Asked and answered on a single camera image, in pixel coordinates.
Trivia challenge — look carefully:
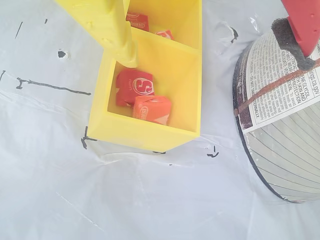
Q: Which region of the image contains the white plastic table cover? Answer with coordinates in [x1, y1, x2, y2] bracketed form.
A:
[0, 0, 320, 240]

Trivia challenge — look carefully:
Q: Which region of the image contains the orange Starburst candy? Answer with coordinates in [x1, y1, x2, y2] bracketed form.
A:
[154, 29, 175, 41]
[131, 95, 173, 126]

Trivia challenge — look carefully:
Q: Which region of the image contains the yellow three-compartment box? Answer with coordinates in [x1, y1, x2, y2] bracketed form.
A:
[87, 0, 203, 153]

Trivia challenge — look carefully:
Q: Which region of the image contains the metal can with printed label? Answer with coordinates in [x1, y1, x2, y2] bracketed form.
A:
[231, 27, 320, 205]

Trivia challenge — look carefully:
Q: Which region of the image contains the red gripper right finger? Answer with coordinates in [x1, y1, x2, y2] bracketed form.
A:
[270, 0, 320, 73]

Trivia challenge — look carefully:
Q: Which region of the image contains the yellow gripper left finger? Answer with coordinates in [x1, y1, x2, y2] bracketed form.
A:
[54, 0, 140, 68]

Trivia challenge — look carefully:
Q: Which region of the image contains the red cherry Starburst candy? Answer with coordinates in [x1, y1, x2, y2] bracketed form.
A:
[125, 11, 150, 32]
[115, 69, 155, 108]

